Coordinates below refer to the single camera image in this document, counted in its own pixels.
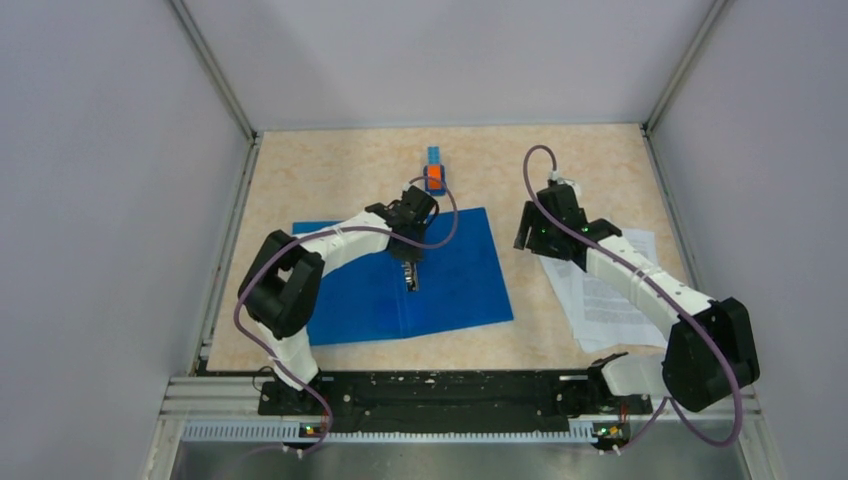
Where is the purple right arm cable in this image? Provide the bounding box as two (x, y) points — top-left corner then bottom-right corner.
(523, 144), (746, 449)

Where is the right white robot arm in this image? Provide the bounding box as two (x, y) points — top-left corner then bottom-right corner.
(514, 180), (760, 412)

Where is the blue file folder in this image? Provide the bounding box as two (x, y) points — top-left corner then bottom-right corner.
(292, 207), (515, 348)

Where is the aluminium frame rail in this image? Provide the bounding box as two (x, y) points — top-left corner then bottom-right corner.
(160, 376), (261, 419)

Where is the white slotted cable duct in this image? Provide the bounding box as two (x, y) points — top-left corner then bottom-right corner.
(182, 420), (598, 444)

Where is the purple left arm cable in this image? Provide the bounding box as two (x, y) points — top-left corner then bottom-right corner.
(233, 174), (460, 425)

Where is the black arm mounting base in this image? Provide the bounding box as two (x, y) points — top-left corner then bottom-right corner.
(258, 362), (653, 434)

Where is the white printed paper stack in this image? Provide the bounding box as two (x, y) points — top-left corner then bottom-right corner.
(540, 257), (665, 353)

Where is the blue orange tape dispenser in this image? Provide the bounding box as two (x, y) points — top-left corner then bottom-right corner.
(423, 146), (447, 196)

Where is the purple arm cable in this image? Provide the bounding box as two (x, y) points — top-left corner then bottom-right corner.
(523, 144), (746, 449)
(233, 174), (460, 425)

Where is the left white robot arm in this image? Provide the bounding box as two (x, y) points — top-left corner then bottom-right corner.
(233, 185), (440, 414)

